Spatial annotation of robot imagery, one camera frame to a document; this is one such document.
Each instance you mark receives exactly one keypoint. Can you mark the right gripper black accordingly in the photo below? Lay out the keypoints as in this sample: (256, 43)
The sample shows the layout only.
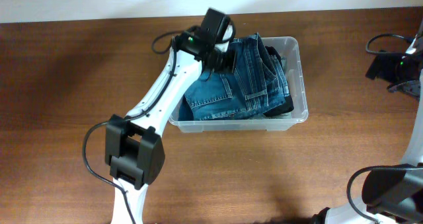
(378, 67)

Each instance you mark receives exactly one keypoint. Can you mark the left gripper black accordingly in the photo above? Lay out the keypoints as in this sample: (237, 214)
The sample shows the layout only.
(227, 64)

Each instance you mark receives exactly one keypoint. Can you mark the dark blue jeans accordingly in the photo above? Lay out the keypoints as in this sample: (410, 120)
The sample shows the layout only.
(252, 89)

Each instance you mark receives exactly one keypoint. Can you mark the light blue jeans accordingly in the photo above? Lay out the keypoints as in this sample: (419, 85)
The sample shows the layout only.
(278, 117)

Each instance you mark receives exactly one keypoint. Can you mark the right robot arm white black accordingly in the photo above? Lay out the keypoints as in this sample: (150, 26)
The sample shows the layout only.
(388, 194)

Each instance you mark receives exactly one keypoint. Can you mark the clear plastic storage bin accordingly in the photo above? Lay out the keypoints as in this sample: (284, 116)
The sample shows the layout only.
(288, 48)

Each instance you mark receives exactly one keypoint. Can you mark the black shorts red grey waistband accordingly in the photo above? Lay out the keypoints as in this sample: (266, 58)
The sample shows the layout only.
(287, 105)

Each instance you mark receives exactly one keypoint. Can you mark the teal blue shirt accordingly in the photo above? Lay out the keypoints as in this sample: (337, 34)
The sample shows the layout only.
(185, 112)

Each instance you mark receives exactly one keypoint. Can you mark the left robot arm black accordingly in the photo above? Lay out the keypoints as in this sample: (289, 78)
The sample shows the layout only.
(133, 147)

